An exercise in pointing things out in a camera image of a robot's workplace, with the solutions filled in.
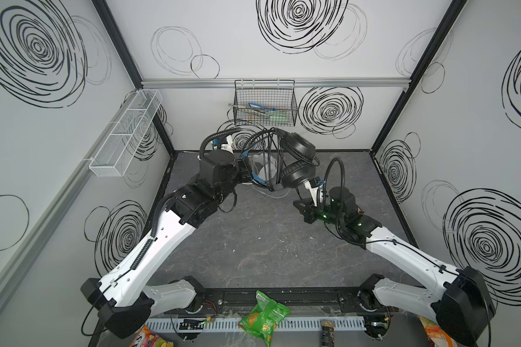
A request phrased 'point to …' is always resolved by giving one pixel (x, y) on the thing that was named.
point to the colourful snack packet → (145, 337)
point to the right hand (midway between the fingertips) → (293, 202)
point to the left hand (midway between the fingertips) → (251, 158)
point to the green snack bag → (263, 319)
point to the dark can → (328, 335)
